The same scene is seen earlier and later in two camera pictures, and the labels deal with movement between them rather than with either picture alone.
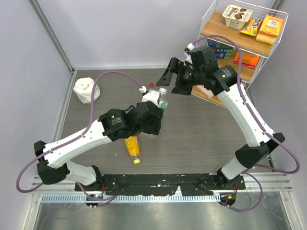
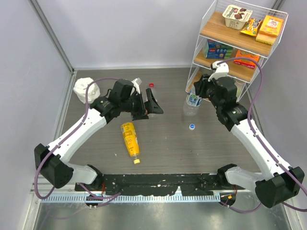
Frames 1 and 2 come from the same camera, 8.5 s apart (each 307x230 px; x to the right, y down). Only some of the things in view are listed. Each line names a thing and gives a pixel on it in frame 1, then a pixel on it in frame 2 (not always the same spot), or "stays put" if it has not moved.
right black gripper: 178,66 → 201,86
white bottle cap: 163,90 → 192,127
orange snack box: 248,60 stays put
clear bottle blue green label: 163,101 → 193,102
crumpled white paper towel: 83,87 stays put
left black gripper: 155,128 → 150,106
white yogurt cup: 236,17 stays put
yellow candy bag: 252,27 stays put
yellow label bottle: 133,146 stays put
